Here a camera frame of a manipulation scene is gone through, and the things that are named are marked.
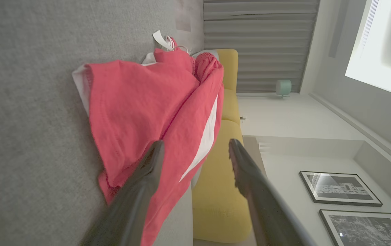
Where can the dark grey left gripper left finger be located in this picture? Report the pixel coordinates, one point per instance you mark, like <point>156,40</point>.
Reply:
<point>130,205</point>

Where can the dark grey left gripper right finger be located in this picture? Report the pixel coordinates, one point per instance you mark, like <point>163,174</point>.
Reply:
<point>263,212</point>

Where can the red shorts with white stripe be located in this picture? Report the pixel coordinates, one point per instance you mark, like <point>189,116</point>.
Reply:
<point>140,102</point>

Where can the red jersey with white sleeves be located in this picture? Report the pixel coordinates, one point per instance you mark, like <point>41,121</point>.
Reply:
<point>80,85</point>

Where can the grey sofa seat cushion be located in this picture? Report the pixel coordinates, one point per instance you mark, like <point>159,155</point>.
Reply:
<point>176,222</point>

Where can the beige panel behind sofa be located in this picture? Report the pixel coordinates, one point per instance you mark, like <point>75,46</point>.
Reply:
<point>252,141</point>

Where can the black framed picture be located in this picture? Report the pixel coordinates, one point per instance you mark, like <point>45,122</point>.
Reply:
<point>366,229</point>
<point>339,188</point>

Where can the small yellow sofa back cushion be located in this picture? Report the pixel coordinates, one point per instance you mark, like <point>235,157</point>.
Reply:
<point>230,106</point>

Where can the teal round table lamp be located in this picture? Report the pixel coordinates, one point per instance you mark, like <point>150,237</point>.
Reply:
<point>283,87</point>

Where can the grey pleated curtain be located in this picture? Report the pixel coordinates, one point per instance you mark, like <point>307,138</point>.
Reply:
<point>267,44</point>

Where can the bright ceiling light panel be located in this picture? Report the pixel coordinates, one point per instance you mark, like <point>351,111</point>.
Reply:
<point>380,44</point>

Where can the white slatted wall vent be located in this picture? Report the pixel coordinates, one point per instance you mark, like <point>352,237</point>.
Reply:
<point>264,147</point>

